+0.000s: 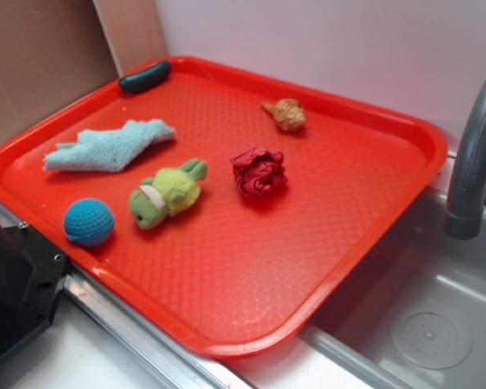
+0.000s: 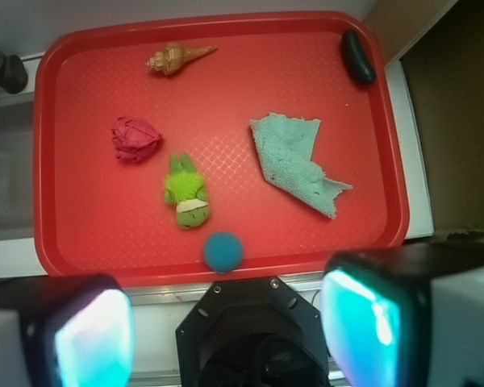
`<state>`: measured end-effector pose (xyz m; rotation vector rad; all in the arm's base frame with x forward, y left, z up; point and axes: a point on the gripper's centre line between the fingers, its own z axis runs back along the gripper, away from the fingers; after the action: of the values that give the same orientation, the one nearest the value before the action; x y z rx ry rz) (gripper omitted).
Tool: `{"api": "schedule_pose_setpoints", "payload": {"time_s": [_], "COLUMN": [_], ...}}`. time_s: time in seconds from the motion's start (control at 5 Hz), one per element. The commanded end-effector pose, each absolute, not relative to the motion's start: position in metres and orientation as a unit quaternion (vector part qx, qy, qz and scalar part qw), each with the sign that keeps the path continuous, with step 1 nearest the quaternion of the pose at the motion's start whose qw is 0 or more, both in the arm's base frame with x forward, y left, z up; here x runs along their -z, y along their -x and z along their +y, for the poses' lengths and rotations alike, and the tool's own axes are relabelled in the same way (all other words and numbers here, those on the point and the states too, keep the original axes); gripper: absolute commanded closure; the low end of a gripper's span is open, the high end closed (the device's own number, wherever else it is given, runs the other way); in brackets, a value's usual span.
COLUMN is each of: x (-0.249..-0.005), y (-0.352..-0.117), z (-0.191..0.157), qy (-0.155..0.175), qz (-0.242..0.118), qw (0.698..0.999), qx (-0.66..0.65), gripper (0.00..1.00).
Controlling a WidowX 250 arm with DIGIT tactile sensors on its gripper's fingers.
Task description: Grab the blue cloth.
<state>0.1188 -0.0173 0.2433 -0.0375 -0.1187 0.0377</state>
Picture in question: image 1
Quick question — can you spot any red plastic tray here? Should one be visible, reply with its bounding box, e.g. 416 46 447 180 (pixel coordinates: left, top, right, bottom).
0 58 448 359

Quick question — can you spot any grey toy sink basin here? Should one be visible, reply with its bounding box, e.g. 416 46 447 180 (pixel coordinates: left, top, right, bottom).
301 160 486 388

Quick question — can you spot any brown cardboard panel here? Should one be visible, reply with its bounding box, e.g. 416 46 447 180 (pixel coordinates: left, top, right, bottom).
0 1 168 145

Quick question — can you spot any crumpled red cloth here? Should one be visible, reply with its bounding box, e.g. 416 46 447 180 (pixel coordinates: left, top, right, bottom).
230 147 288 196

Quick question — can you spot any dark teal oblong object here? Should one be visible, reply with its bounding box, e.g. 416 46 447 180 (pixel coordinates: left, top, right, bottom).
118 61 172 93

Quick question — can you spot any tan seashell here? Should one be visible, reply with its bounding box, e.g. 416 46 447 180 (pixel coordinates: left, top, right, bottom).
261 98 306 132

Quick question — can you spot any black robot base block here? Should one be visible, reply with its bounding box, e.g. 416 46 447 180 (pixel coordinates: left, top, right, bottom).
0 225 70 364

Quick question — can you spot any blue golf ball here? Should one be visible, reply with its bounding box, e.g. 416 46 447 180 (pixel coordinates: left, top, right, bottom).
63 199 115 247

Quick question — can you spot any green plush frog toy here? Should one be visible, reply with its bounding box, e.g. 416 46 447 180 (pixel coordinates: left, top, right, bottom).
129 159 208 230

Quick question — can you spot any light blue cloth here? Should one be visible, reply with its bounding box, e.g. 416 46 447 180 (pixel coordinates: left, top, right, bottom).
44 119 177 173

